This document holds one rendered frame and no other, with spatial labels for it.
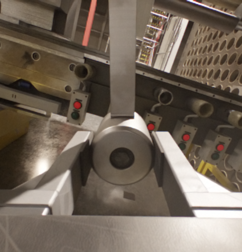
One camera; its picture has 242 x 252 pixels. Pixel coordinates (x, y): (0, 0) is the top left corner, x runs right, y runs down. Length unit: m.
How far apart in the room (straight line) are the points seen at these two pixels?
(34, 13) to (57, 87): 0.38
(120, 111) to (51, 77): 0.85
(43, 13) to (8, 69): 0.32
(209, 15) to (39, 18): 0.86
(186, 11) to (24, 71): 0.87
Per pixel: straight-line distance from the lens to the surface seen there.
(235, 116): 0.91
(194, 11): 1.16
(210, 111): 0.83
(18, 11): 1.17
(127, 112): 0.15
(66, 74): 0.96
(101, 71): 0.92
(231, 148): 1.12
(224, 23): 1.21
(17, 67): 1.06
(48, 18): 1.11
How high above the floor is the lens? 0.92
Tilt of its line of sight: 17 degrees down
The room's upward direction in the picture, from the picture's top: 18 degrees clockwise
